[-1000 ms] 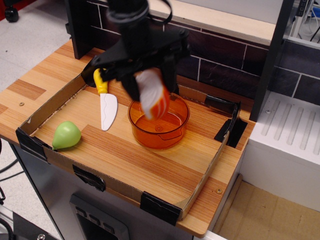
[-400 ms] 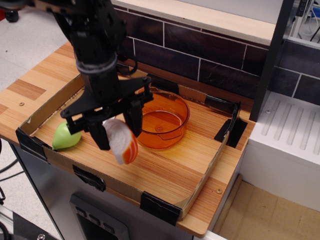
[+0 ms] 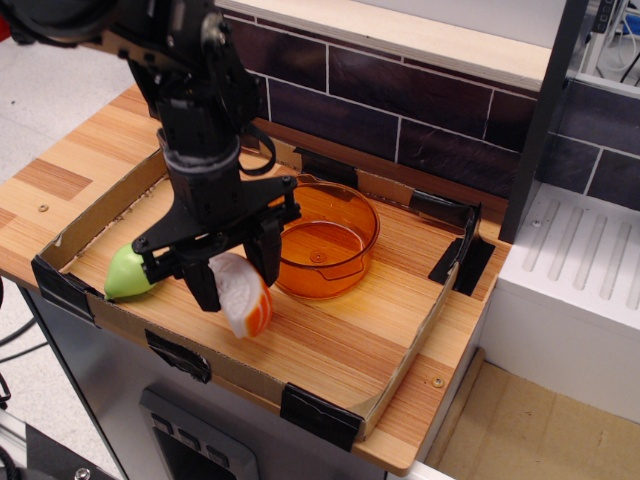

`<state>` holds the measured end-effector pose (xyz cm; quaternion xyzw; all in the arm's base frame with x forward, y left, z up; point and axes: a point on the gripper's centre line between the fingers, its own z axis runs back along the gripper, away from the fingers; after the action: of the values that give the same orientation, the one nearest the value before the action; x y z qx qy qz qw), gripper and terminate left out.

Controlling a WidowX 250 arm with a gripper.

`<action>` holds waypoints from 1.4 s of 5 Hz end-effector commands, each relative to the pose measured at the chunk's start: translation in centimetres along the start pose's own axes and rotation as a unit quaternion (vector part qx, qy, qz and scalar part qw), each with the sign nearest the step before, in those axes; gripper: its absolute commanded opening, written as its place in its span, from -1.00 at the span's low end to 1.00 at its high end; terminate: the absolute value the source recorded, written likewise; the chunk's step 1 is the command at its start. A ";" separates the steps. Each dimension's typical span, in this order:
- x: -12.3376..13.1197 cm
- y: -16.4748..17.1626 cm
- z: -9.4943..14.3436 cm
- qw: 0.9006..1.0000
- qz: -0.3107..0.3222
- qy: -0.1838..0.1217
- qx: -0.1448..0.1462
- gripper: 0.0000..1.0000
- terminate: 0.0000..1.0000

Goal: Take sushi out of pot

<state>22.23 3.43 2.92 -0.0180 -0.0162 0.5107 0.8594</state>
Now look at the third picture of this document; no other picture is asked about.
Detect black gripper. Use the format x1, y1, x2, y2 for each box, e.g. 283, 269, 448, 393
133, 144, 300, 312

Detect white orange toy sushi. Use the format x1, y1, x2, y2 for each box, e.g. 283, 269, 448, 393
209, 252, 273, 339

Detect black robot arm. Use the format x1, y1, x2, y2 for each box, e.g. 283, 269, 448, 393
1, 1, 300, 312

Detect orange transparent plastic pot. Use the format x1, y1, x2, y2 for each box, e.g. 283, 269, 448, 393
276, 174, 380, 299

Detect taped cardboard fence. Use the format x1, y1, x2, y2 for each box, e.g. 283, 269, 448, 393
34, 122, 509, 466

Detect green toy pear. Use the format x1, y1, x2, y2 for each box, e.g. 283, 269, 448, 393
104, 243, 155, 300

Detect grey oven control panel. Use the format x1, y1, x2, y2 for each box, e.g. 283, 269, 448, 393
139, 389, 259, 479

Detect white toy sink drainboard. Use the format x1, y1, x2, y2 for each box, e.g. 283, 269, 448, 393
480, 185, 639, 421

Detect light wooden shelf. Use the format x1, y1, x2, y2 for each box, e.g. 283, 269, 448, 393
216, 0, 551, 92

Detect dark grey right post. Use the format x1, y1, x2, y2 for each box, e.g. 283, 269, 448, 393
499, 1, 589, 244

